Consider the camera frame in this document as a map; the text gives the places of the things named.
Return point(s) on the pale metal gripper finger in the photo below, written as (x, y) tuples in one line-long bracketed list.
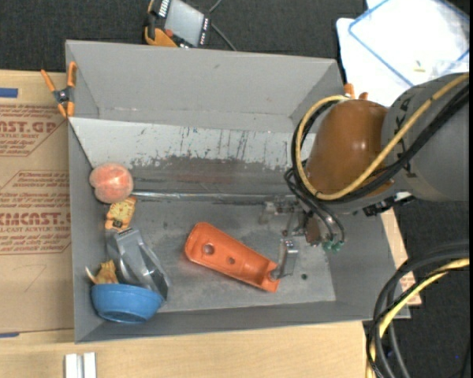
[(269, 211), (290, 259)]

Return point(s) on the grey metal bin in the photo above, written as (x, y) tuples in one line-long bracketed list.
[(220, 89)]

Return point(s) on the peach toy fruit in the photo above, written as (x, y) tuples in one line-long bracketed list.
[(111, 181)]

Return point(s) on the blue bowl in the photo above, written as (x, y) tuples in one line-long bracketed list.
[(124, 303)]

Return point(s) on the yellow-orange toy animal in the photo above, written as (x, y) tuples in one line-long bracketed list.
[(104, 274)]

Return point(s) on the brown cardboard board, red print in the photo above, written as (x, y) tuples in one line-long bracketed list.
[(27, 274)]

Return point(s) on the black cylinder on white bracket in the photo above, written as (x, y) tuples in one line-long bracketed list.
[(382, 205)]

